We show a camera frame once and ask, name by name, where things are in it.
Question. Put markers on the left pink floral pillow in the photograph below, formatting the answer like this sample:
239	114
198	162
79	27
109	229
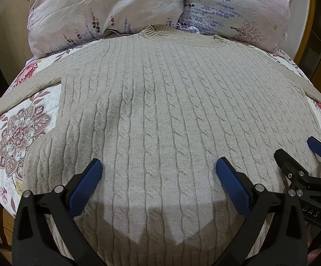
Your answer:
55	25

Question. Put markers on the right lavender floral pillow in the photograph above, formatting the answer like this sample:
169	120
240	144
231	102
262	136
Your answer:
261	23

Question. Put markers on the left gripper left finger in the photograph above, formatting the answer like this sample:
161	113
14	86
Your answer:
33	242

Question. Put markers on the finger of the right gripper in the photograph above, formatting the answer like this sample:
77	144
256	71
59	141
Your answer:
314	145
296	175

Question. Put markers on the white floral bedspread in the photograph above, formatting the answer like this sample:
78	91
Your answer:
30	119

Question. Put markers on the beige cable knit sweater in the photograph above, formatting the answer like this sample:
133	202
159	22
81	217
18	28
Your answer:
158	109

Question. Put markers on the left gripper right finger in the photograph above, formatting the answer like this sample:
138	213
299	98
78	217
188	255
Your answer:
273	231

